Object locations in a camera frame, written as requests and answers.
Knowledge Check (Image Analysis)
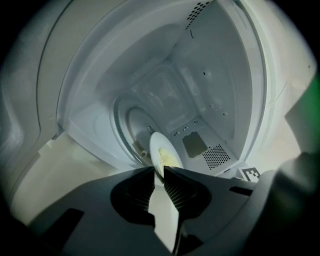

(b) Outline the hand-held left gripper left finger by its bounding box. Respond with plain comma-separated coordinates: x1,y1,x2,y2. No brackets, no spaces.
24,166,173,256

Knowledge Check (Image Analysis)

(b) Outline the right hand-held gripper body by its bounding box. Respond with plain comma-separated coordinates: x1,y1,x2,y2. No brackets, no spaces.
232,166,262,181

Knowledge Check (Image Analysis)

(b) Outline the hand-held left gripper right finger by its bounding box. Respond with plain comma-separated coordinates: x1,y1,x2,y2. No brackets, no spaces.
163,166,256,256

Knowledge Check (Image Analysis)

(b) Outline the pale yellow shredded food pile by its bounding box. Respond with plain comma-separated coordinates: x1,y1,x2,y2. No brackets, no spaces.
157,147,181,168

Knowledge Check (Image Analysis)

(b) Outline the white plate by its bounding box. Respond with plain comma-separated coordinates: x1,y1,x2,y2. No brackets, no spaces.
149,131,185,186

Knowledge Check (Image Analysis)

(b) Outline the white microwave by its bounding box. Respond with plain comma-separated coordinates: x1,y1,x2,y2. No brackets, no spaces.
0,0,316,187

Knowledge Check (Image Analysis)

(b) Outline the glass turntable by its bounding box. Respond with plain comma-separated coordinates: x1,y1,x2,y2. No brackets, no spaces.
113,96,161,168

